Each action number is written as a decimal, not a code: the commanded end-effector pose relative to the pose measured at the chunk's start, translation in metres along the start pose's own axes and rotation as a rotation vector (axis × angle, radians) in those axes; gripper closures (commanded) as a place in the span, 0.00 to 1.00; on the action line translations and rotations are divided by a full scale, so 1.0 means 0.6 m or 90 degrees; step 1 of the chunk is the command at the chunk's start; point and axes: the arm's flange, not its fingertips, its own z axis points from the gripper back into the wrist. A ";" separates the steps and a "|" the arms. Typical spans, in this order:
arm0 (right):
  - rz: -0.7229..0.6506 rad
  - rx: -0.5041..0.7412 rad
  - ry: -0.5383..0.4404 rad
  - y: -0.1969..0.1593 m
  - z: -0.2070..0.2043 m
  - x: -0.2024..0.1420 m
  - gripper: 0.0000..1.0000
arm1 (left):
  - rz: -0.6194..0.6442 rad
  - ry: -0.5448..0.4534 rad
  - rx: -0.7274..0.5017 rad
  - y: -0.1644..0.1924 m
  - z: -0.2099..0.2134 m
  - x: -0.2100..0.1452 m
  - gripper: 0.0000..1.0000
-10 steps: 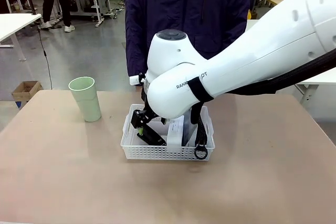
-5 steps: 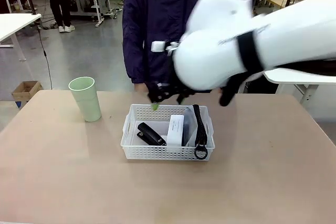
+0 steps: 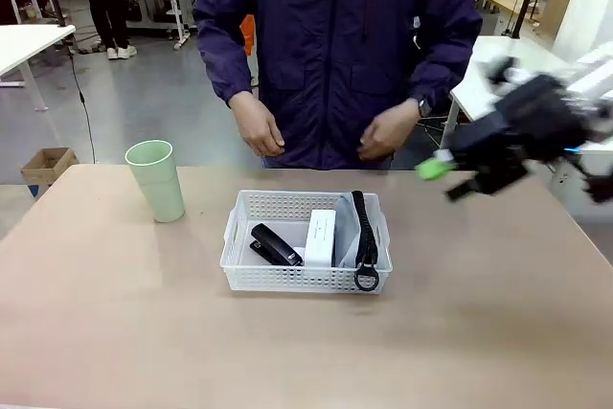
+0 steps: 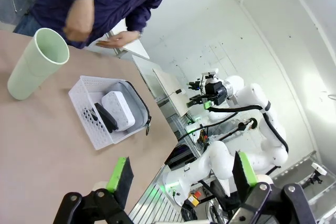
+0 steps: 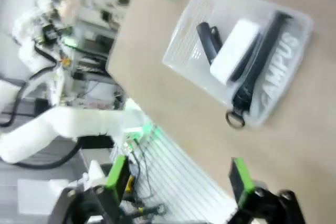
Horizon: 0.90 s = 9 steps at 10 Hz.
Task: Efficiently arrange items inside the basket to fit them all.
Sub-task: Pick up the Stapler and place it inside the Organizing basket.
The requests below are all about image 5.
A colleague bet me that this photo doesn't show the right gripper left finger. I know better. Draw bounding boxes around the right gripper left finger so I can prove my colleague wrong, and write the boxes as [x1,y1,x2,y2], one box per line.
[49,155,132,224]

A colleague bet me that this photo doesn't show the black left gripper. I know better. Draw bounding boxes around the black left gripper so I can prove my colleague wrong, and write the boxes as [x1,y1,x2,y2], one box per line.
[41,23,61,46]

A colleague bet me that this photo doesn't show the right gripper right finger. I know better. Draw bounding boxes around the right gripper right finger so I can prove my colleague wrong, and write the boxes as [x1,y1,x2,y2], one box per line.
[227,157,307,224]

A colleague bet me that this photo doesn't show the white rounded speaker box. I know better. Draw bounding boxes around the white rounded speaker box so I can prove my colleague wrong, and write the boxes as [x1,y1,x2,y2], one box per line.
[209,18,263,86]

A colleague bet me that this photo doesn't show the black stapler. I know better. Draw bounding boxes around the black stapler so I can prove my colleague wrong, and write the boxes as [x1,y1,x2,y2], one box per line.
[195,22,225,66]

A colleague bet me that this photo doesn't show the white perforated plastic basket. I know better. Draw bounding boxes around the white perforated plastic basket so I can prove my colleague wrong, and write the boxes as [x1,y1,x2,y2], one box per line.
[162,0,315,131]

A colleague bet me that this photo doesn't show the person's right hand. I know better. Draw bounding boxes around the person's right hand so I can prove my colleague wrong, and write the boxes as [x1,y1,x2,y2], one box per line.
[59,0,80,23]

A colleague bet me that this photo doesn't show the grey equipment rack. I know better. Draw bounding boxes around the grey equipment rack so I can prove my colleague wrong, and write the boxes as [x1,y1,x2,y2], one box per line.
[70,0,132,110]

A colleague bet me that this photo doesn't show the grey pencil case black zipper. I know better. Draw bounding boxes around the grey pencil case black zipper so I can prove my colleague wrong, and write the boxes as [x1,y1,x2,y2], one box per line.
[227,10,314,128]

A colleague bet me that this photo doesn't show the thin dark wires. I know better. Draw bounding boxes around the thin dark wires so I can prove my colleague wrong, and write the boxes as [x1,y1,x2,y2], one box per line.
[125,140,169,213]

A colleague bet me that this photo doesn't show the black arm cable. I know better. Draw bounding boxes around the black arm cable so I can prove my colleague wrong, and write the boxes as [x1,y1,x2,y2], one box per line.
[0,42,59,128]

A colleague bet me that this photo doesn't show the thick black floor cable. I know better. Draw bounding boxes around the thick black floor cable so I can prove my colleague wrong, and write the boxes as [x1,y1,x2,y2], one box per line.
[9,136,82,169]

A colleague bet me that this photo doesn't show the metal ring zipper pull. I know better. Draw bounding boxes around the metal ring zipper pull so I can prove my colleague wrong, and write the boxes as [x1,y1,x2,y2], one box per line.
[225,109,246,130]

